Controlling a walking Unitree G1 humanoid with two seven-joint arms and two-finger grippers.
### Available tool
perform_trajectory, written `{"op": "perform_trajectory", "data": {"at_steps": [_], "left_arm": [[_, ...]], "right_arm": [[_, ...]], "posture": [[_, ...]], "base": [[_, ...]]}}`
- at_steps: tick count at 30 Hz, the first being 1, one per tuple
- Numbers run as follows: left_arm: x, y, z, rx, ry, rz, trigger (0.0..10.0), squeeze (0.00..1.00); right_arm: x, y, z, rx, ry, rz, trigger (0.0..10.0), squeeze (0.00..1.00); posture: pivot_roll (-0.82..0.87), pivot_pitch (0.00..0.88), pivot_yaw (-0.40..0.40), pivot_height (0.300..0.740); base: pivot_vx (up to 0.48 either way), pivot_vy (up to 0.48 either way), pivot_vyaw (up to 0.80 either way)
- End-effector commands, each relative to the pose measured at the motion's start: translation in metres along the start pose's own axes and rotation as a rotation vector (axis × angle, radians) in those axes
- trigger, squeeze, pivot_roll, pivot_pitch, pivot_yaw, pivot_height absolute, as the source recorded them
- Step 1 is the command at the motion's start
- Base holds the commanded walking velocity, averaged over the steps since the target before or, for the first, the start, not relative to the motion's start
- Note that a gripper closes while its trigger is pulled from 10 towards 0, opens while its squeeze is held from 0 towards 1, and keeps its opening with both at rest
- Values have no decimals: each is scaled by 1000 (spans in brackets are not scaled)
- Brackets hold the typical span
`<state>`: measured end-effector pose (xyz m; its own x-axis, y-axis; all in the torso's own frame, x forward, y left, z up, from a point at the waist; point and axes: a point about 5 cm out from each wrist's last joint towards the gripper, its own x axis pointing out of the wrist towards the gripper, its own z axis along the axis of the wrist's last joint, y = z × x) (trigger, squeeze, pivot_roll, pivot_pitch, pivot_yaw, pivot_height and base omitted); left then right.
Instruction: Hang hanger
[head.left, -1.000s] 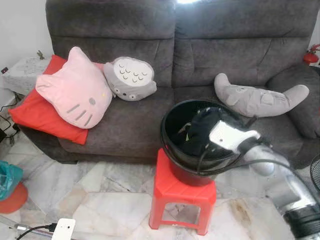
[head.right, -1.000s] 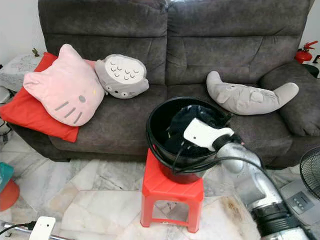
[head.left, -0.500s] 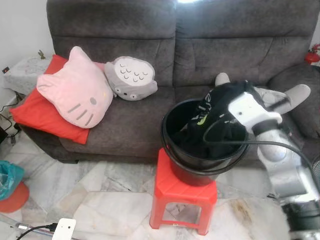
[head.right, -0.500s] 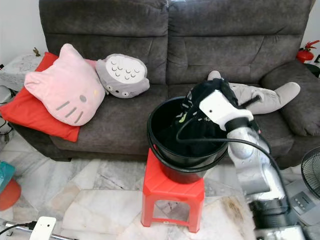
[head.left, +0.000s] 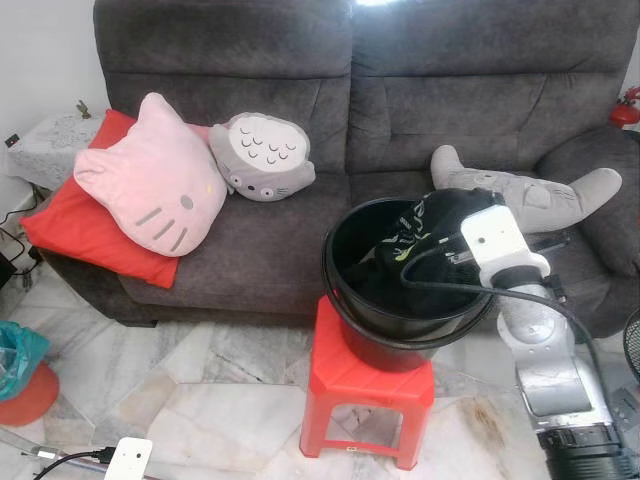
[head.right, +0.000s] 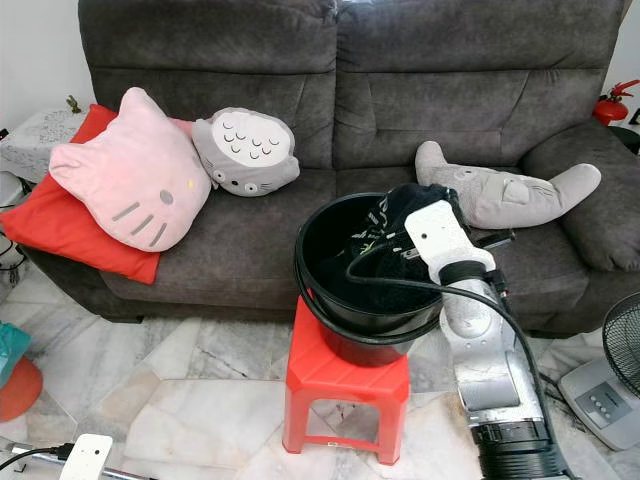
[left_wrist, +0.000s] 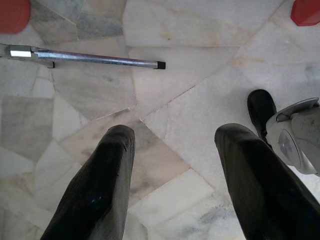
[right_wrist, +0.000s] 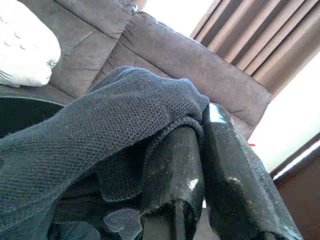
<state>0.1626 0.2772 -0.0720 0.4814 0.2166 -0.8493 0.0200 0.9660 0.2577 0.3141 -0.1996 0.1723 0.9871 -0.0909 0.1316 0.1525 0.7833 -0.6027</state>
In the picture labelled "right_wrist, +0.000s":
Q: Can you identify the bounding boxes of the dark brown sofa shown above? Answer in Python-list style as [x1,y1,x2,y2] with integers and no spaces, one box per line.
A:
[0,0,273,141]

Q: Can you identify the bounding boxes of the white patterned cushion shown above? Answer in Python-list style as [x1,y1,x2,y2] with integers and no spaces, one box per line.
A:
[0,0,62,88]

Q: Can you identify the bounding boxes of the black shirt onemax LED print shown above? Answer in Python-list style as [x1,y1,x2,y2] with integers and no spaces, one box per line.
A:
[0,65,210,240]

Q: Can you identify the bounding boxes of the brown curtain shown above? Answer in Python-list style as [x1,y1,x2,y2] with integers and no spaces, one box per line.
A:
[189,0,320,101]

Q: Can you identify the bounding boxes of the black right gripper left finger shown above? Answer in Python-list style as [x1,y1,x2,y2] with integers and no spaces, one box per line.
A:
[141,126,205,240]

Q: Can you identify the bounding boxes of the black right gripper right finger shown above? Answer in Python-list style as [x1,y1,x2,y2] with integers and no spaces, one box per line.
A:
[201,102,304,240]

